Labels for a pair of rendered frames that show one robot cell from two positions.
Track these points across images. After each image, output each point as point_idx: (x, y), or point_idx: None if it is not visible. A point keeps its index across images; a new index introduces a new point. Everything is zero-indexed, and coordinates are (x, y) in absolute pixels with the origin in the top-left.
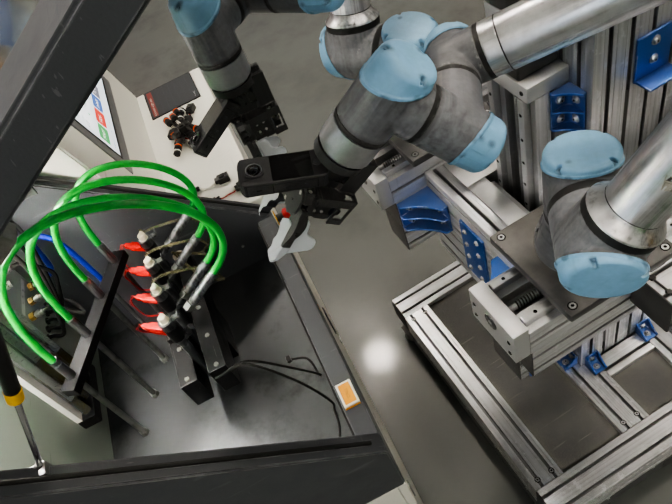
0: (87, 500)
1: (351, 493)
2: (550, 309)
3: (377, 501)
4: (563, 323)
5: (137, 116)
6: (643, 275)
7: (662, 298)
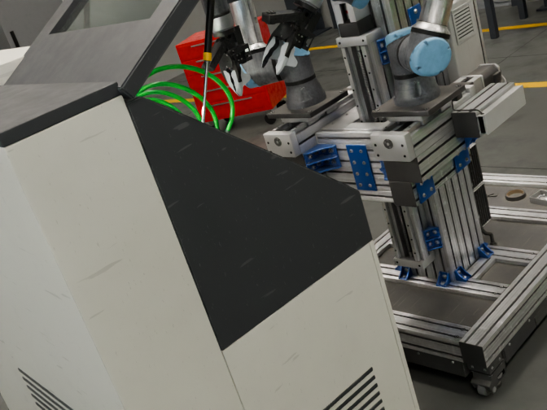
0: (227, 146)
1: (344, 231)
2: (417, 126)
3: (360, 255)
4: (426, 138)
5: None
6: (448, 49)
7: (468, 113)
